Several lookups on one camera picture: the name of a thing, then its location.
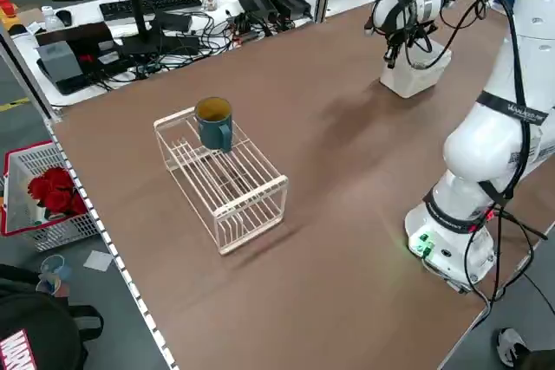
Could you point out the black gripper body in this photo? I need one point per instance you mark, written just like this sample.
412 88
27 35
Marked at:
409 32

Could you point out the white preservation box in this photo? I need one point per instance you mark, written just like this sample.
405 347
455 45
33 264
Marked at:
407 82

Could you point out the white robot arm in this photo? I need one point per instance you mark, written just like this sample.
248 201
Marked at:
477 149

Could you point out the teal mug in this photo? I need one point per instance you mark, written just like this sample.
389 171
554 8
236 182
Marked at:
212 131

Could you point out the black keyboard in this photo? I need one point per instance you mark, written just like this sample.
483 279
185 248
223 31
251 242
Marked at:
147 4

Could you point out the black flat device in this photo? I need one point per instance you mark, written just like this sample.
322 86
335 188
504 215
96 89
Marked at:
78 34

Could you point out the person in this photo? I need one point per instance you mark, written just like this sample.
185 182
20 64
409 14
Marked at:
511 346

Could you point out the black computer mouse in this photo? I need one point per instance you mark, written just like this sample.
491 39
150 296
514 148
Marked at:
64 17

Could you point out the grey cube device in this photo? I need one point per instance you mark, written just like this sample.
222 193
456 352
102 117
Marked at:
58 62

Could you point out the clear water bottle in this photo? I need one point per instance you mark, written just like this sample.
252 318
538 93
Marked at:
50 19

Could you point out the white paper square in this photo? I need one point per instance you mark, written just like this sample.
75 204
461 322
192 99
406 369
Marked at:
98 261

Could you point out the red roses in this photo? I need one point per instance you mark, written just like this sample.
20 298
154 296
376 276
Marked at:
56 192

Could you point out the red and white basket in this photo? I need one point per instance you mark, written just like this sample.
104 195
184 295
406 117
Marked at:
65 231

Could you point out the red emergency stop button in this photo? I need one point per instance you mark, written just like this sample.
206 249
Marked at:
6 6

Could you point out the clear plastic cup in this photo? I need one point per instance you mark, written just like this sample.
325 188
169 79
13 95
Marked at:
53 272

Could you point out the black backpack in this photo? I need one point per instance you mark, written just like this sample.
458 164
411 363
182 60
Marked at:
39 331

